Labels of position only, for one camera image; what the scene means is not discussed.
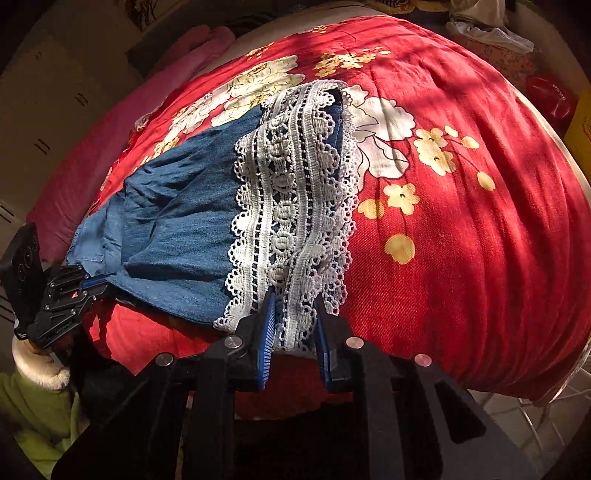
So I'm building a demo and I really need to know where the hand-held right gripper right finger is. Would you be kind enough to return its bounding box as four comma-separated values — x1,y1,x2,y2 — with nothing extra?
313,295,541,480

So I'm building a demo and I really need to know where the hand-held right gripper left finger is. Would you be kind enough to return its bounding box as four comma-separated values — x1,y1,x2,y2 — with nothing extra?
51,293,279,480

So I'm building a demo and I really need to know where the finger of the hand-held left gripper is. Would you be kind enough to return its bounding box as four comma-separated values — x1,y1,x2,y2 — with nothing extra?
27,281,112,348
44,264,101,301

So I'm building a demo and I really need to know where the blue denim pants lace trim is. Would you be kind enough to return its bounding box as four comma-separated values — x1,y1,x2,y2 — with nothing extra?
65,79,362,359

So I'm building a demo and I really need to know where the pink blanket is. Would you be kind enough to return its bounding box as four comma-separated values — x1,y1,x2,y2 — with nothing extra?
25,25,237,241

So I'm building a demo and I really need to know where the red floral blanket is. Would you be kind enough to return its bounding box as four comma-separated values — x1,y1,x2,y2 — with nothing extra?
65,21,591,408

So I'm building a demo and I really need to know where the cream wardrobe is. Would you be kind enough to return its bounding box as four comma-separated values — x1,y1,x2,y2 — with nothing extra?
0,0,154,232

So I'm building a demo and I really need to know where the red shiny object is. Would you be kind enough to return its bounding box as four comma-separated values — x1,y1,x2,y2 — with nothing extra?
525,76,579,136

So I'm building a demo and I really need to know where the yellow box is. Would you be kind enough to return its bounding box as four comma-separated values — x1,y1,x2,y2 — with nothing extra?
563,90,591,163

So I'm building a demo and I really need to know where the cream curtain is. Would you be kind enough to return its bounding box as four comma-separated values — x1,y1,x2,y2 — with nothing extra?
447,0,536,52

